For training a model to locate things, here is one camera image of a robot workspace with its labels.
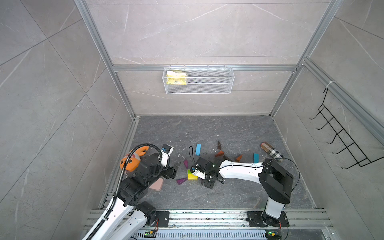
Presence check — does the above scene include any yellow block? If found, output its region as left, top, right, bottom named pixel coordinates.
left=188, top=174, right=198, bottom=181

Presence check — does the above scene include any light blue long block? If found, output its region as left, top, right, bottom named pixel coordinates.
left=195, top=144, right=202, bottom=156

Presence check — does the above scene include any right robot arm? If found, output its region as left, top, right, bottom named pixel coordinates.
left=190, top=158, right=294, bottom=228

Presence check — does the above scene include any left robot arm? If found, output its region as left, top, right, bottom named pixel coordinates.
left=83, top=152, right=175, bottom=240

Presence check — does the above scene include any pink rounded case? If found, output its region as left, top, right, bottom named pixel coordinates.
left=149, top=178, right=164, bottom=192

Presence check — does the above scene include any orange red wedge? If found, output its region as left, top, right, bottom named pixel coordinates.
left=215, top=151, right=225, bottom=158

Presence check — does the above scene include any orange plush fish toy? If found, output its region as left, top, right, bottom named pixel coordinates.
left=126, top=146, right=150, bottom=173

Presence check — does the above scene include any teal blue block right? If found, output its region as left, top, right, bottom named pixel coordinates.
left=254, top=153, right=260, bottom=163

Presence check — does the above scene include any plaid patterned pouch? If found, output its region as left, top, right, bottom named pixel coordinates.
left=260, top=142, right=284, bottom=162

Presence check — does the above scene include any yellow cloth in basket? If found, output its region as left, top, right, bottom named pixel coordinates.
left=166, top=70, right=189, bottom=85

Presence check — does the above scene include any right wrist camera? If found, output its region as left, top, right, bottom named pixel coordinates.
left=191, top=168, right=206, bottom=180

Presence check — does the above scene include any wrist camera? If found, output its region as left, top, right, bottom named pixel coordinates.
left=191, top=168, right=206, bottom=180
left=161, top=144, right=174, bottom=170

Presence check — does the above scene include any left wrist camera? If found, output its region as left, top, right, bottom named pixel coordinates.
left=161, top=144, right=174, bottom=170

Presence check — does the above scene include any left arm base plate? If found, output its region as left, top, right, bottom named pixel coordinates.
left=156, top=211, right=170, bottom=228

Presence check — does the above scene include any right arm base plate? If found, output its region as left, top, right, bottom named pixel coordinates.
left=246, top=211, right=290, bottom=228

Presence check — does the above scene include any white wire mesh basket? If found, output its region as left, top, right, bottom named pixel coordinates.
left=162, top=67, right=235, bottom=95

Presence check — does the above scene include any metal front rail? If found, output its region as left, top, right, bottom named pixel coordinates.
left=86, top=209, right=336, bottom=240

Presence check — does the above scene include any black wire hook rack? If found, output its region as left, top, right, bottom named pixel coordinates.
left=309, top=88, right=384, bottom=170

